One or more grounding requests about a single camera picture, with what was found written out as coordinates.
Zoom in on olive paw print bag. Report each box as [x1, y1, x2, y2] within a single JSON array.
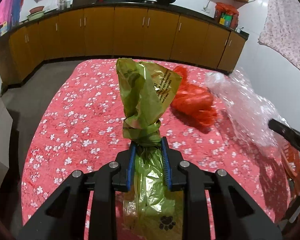
[[116, 59, 183, 239]]

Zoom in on large bubble wrap sheet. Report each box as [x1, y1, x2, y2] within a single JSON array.
[[205, 68, 288, 151]]

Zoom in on orange plastic bag back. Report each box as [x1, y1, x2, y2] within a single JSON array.
[[171, 65, 217, 128]]

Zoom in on red plastic basket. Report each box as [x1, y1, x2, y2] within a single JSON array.
[[281, 142, 300, 199]]

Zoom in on red floral tablecloth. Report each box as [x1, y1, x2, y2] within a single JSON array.
[[18, 60, 288, 239]]

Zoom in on pink floral hanging cloth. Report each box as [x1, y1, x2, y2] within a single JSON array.
[[258, 0, 300, 70]]

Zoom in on lower wooden cabinets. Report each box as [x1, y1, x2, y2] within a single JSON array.
[[0, 0, 249, 88]]

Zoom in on red bag on counter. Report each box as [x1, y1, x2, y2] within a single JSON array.
[[214, 2, 239, 29]]

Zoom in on glass jar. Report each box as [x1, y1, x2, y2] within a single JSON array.
[[57, 0, 71, 11]]

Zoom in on stacked basins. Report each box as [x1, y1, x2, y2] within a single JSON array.
[[27, 6, 45, 21]]

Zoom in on magenta blue hanging cloth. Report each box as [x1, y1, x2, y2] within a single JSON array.
[[0, 0, 24, 29]]

